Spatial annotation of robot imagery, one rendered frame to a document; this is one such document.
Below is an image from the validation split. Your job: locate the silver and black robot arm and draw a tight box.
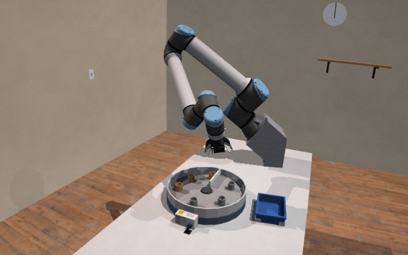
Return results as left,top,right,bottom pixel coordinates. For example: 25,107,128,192
164,25,269,141

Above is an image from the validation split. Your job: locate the blue crate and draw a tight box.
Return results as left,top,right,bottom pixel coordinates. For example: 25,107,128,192
254,193,286,226

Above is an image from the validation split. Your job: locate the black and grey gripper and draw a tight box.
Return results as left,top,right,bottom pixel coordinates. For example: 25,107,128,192
205,137,232,155

